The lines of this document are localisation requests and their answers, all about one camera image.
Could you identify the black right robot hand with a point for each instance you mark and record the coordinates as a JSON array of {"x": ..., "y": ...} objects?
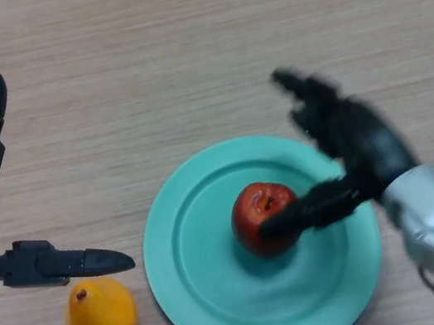
[{"x": 355, "y": 138}]

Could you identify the red apple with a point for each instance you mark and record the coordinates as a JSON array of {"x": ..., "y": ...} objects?
[{"x": 258, "y": 216}]

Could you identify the green round plate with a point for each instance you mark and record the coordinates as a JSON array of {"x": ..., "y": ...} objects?
[{"x": 258, "y": 277}]

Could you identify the yellow pear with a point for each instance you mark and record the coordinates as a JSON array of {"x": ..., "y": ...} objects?
[{"x": 100, "y": 318}]

